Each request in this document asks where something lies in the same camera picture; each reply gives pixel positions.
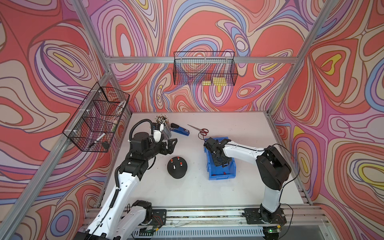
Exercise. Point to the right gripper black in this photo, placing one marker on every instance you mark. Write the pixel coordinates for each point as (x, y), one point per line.
(217, 163)

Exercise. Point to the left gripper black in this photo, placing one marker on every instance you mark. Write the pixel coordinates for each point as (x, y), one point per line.
(169, 149)

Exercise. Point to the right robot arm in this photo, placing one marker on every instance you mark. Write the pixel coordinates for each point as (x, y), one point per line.
(274, 171)

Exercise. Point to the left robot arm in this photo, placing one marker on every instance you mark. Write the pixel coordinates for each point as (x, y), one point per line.
(147, 140)

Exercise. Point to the black round screw base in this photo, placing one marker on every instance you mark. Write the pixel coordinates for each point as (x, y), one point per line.
(180, 171)

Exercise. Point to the blue black stapler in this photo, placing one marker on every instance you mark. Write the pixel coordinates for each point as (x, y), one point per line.
(180, 130)

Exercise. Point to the metal pen cup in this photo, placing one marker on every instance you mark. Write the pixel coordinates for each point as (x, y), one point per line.
(163, 119)

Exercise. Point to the yellow sticky note pad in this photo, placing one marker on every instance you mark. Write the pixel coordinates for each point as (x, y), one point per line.
(219, 81)

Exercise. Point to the white marker in basket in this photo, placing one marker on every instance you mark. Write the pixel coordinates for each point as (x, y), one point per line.
(95, 141)

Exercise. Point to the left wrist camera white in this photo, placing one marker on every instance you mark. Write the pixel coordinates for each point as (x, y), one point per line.
(158, 132)

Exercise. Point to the red handled scissors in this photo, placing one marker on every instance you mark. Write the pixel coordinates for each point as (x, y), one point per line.
(202, 131)

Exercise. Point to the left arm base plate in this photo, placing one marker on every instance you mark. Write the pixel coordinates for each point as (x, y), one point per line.
(144, 217)

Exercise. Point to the black wire basket left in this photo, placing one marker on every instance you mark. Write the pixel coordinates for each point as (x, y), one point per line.
(100, 112)

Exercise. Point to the black wire basket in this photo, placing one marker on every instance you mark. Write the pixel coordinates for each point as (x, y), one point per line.
(100, 112)
(200, 67)

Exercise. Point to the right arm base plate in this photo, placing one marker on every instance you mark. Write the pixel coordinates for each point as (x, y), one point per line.
(257, 216)

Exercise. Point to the black wire basket back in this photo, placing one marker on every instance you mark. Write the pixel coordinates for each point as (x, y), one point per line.
(200, 67)

